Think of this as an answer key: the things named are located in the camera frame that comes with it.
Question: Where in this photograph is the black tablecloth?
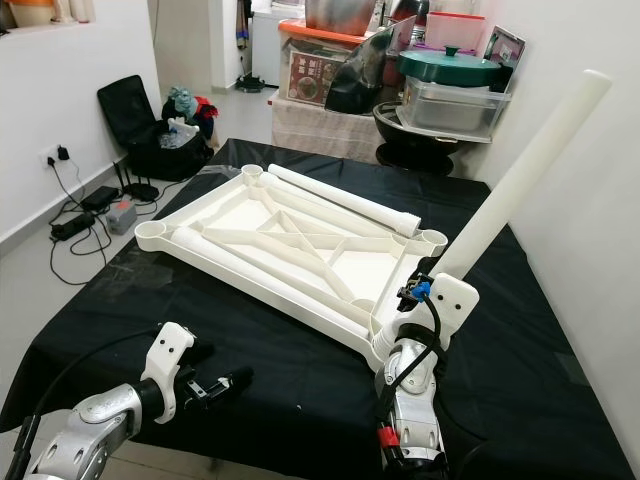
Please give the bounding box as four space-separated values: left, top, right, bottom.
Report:
0 138 636 480

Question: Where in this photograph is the black wok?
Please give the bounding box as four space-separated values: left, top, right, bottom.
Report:
372 100 483 171

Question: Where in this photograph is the white plastic table top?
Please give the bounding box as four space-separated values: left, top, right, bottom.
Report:
135 163 449 371

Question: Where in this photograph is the grey electronic box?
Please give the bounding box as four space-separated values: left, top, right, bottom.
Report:
105 200 139 234

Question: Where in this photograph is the beige cloth covered bench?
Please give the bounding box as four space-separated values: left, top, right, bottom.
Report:
270 90 381 161

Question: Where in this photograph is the black power adapter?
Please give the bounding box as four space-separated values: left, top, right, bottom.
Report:
80 185 119 211
50 212 96 241

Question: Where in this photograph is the glossy black bag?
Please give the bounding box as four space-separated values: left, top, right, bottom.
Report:
325 25 411 113

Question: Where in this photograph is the green pot with lid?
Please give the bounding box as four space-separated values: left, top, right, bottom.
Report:
395 42 506 87

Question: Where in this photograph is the orange lidded storage box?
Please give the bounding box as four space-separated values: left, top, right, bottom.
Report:
278 20 371 106

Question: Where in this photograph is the white crumpled plastic bag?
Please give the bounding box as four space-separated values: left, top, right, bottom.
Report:
160 120 199 151

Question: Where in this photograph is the framed picture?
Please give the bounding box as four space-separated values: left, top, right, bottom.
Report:
482 25 526 67

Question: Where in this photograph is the red lidded plastic container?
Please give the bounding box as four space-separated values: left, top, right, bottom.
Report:
425 10 486 51

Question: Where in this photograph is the red cloth item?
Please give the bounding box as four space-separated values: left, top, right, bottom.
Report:
195 97 221 127

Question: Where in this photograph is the white cabinet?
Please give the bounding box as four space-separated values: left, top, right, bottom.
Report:
250 10 296 86

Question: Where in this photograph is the large steel pot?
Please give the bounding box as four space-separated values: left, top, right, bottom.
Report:
305 0 376 36

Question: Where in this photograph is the black folding chair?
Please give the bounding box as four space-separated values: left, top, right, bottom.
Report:
97 75 157 181

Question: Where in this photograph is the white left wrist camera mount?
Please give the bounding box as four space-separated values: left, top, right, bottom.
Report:
140 322 197 421

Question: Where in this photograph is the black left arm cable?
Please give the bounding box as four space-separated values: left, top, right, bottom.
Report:
18 328 161 480

